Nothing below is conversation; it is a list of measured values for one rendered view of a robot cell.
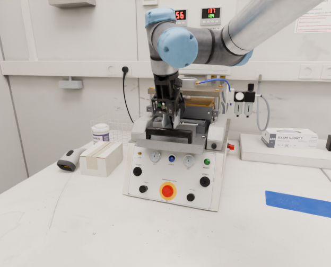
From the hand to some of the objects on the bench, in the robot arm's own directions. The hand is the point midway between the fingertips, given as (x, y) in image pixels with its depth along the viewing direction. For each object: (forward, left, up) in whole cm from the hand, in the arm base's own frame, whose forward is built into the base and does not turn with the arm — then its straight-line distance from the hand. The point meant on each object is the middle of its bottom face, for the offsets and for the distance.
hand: (173, 125), depth 77 cm
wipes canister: (+36, +39, -25) cm, 58 cm away
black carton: (+39, -78, -16) cm, 89 cm away
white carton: (+45, -57, -16) cm, 75 cm away
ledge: (+41, -76, -20) cm, 88 cm away
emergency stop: (-6, 0, -24) cm, 24 cm away
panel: (-7, +1, -25) cm, 26 cm away
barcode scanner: (+21, +45, -26) cm, 56 cm away
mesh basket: (+59, +36, -23) cm, 73 cm away
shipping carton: (+19, +32, -26) cm, 45 cm away
